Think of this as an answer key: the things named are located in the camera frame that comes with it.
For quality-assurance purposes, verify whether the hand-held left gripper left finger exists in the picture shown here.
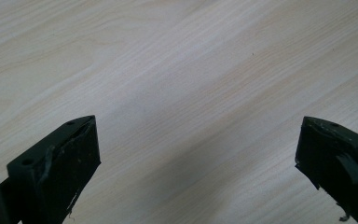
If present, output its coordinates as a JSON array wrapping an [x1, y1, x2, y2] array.
[[6, 115, 103, 224]]

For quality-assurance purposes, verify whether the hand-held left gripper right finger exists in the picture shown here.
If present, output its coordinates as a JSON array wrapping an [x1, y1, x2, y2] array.
[[294, 116, 358, 224]]

